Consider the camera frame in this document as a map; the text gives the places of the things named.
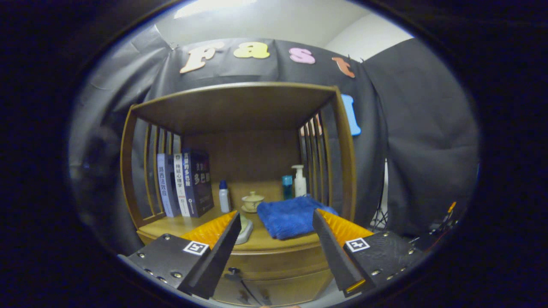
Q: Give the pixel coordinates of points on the dark blue book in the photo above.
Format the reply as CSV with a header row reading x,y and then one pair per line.
x,y
201,179

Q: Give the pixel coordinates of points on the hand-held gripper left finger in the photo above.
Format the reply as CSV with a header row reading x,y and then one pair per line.
x,y
216,261

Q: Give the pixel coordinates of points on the white book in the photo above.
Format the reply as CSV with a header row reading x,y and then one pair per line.
x,y
180,188

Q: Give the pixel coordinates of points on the pale lavender book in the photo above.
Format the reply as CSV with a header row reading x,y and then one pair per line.
x,y
165,188

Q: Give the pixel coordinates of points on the black light stand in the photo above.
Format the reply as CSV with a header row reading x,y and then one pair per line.
x,y
379,220

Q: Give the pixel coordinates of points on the white bottle with blue cap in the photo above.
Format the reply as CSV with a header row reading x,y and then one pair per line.
x,y
224,199

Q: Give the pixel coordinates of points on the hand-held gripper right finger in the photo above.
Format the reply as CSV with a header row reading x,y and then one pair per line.
x,y
334,256

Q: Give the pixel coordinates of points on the folded blue towel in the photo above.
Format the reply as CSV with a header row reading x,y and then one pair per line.
x,y
287,218

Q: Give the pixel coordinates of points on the wooden drawer with black knob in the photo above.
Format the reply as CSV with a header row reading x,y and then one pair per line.
x,y
278,263

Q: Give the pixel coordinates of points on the teal bottle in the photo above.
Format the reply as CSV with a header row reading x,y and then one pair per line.
x,y
287,188

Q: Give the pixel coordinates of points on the wooden countertop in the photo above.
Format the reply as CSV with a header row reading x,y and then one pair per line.
x,y
257,244

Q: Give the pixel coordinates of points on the wooden cabinet door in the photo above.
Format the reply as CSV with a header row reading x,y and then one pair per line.
x,y
299,291
231,297

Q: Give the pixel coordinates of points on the wooden cabinet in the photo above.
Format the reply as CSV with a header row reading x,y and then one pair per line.
x,y
231,107

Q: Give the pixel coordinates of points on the white pump bottle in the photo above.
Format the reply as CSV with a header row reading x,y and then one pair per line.
x,y
299,184

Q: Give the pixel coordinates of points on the black backdrop cloth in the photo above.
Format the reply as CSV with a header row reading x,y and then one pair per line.
x,y
419,128

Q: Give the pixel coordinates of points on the beige lidded teacup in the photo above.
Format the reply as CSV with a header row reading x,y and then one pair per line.
x,y
252,202

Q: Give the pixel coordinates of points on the black and orange tool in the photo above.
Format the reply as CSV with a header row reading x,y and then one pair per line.
x,y
449,208

